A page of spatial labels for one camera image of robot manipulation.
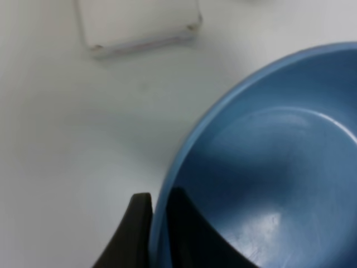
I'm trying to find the blue plastic bowl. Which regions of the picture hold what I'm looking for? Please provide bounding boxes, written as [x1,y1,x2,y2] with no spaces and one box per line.
[148,42,356,267]

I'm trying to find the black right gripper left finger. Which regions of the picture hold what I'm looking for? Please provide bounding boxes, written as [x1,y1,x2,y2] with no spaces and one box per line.
[93,193,153,268]

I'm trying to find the white cardboard box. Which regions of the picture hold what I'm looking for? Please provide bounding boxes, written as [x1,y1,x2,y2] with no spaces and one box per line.
[74,0,202,58]

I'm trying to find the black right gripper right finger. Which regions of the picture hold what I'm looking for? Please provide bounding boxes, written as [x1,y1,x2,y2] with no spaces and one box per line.
[166,188,256,268]

